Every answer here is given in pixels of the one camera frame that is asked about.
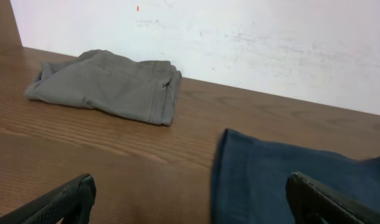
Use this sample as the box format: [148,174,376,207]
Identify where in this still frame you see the folded grey shorts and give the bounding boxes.
[25,50,182,126]

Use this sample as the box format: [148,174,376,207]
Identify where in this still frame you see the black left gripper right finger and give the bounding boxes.
[285,172,380,224]

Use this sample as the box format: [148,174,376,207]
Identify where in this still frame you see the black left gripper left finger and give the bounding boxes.
[0,174,97,224]

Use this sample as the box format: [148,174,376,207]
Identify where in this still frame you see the navy blue shorts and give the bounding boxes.
[211,129,380,223]

